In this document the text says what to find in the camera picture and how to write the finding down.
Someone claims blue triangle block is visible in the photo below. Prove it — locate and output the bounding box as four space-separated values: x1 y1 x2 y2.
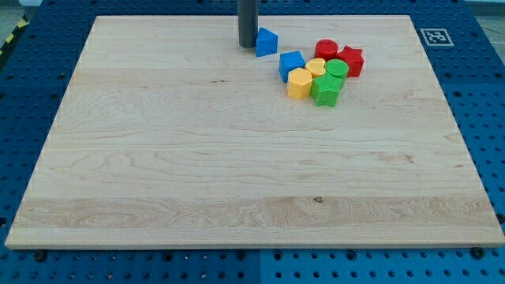
256 27 279 57

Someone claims blue cube block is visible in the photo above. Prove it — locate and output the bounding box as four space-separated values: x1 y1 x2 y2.
279 50 305 83

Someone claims yellow hexagon block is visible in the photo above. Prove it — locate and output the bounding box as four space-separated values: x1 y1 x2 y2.
287 68 312 100

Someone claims light wooden board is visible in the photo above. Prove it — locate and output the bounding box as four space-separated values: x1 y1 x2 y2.
6 15 504 249

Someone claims green star block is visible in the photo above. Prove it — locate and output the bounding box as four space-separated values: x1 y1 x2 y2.
310 74 345 107

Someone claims yellow heart block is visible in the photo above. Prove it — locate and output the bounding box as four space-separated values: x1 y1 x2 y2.
305 58 326 78

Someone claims green cylinder block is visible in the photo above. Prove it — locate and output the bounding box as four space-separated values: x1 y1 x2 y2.
325 59 350 88

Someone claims red cylinder block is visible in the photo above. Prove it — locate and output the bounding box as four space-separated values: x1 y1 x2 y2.
313 39 339 61

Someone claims red star block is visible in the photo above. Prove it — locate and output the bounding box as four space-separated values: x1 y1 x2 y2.
337 46 365 77

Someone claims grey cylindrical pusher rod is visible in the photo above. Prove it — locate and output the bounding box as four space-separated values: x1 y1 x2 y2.
238 0 259 49

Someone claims white fiducial marker tag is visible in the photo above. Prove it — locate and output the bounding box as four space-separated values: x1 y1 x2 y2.
421 28 454 47

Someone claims black bolt front left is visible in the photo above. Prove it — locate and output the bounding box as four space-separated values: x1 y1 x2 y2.
32 250 47 262

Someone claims black bolt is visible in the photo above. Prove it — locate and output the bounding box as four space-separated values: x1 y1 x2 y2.
32 250 47 262
470 247 486 260

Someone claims black bolt front right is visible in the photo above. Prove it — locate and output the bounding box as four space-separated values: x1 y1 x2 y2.
470 247 486 260

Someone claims yellow black hazard tape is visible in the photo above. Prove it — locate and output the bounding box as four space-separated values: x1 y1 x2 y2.
1 15 29 56

